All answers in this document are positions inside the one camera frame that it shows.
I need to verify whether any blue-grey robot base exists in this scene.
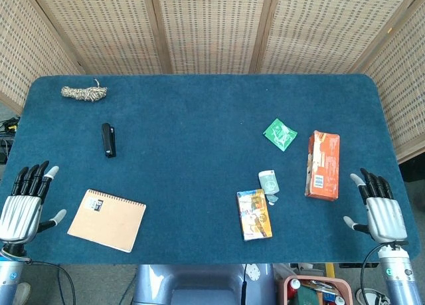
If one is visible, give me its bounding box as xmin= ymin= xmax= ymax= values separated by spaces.
xmin=132 ymin=263 xmax=277 ymax=305

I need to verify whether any black stapler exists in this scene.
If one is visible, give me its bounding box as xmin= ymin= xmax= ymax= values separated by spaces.
xmin=101 ymin=122 xmax=118 ymax=159

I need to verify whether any pink storage basket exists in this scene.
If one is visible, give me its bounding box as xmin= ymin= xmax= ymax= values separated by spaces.
xmin=278 ymin=274 xmax=354 ymax=305

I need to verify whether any orange carton box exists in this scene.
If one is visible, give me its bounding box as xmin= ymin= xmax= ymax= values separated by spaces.
xmin=304 ymin=130 xmax=341 ymax=202

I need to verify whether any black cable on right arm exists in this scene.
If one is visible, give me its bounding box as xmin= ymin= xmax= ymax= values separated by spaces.
xmin=361 ymin=243 xmax=384 ymax=305

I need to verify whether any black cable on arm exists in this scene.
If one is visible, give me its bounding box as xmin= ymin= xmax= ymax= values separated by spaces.
xmin=361 ymin=243 xmax=384 ymax=305
xmin=19 ymin=257 xmax=77 ymax=305

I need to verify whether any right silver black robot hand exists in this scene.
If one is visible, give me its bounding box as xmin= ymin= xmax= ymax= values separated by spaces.
xmin=343 ymin=167 xmax=408 ymax=243

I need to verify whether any white sneaker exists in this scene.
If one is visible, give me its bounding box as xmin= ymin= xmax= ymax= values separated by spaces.
xmin=355 ymin=287 xmax=392 ymax=305

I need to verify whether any red bottle with white cap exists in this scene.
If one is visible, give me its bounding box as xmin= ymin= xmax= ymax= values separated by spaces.
xmin=287 ymin=278 xmax=301 ymax=301

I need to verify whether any colourful printed small box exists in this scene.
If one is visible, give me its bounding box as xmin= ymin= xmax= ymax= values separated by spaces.
xmin=236 ymin=189 xmax=273 ymax=242

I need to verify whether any black equipment on floor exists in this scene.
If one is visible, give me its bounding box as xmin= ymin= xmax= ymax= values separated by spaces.
xmin=0 ymin=117 xmax=21 ymax=165

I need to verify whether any black cable on robot base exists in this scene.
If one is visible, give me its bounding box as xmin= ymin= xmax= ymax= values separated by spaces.
xmin=240 ymin=264 xmax=248 ymax=305

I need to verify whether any tan spiral notebook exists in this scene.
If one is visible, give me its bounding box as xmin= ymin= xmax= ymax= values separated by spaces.
xmin=66 ymin=189 xmax=147 ymax=253

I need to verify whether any blue felt table mat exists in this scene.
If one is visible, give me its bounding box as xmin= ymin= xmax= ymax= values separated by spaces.
xmin=0 ymin=73 xmax=421 ymax=265

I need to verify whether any green foil sachet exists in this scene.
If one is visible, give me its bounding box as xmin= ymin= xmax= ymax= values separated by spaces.
xmin=263 ymin=118 xmax=298 ymax=152

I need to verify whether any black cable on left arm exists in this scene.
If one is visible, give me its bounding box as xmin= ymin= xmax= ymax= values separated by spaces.
xmin=19 ymin=257 xmax=77 ymax=305

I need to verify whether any woven rattan folding screen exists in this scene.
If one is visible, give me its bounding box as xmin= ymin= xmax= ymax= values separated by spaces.
xmin=0 ymin=0 xmax=425 ymax=163

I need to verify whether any beige braided rope bundle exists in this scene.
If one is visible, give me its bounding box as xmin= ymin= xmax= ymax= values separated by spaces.
xmin=60 ymin=78 xmax=108 ymax=103

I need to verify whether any small grey-green tube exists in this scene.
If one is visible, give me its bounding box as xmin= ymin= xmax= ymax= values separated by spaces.
xmin=258 ymin=169 xmax=280 ymax=207

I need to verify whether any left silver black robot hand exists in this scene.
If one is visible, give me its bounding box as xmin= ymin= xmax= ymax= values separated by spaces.
xmin=0 ymin=160 xmax=67 ymax=244

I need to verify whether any grey shoe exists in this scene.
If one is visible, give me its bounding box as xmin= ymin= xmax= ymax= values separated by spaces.
xmin=11 ymin=282 xmax=31 ymax=305

